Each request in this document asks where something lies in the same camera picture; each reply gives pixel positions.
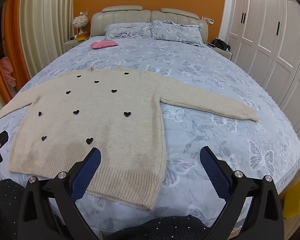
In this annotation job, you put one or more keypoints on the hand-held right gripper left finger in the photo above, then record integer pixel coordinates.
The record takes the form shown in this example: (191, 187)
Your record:
(90, 166)

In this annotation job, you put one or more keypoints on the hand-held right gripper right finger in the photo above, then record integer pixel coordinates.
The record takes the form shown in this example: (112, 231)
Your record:
(212, 167)

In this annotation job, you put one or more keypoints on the beige knit sweater black hearts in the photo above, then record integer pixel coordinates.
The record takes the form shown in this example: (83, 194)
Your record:
(90, 120)

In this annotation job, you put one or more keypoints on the bed with butterfly cover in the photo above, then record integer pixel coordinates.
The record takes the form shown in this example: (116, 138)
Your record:
(202, 135)

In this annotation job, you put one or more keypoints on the person's dark dotted trousers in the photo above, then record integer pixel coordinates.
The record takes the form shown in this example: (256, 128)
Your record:
(7, 205)

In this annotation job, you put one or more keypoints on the pink cloth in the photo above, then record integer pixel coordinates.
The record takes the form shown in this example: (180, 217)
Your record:
(7, 72)

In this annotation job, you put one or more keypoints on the yellow block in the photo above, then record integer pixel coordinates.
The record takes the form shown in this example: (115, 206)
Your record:
(293, 200)

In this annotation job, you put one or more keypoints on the orange curtain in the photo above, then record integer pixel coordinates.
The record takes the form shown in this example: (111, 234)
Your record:
(0, 50)

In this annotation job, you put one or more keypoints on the cream nightstand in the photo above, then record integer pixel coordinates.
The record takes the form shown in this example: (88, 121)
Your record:
(72, 45)
(225, 53)

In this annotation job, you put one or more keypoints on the black bag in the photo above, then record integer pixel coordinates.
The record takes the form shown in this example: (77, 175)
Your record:
(221, 44)

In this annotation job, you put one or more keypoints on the cream pleated curtain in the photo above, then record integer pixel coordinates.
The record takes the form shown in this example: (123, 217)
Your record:
(47, 25)

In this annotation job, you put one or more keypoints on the orange box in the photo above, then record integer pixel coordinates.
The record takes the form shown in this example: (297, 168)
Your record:
(81, 37)

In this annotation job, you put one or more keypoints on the white panelled wardrobe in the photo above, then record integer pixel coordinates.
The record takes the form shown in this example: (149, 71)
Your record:
(270, 42)

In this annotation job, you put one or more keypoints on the grey butterfly print pillow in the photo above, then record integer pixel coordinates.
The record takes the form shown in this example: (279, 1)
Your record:
(177, 32)
(127, 30)

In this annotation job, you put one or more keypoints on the white feather table lamp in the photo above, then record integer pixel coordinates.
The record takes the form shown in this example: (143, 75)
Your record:
(80, 21)

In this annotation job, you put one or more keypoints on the beige padded bed headboard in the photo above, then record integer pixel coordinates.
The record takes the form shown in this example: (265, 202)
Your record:
(140, 16)

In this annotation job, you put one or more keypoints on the white wall switch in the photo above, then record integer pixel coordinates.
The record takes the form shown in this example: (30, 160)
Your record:
(84, 13)
(207, 19)

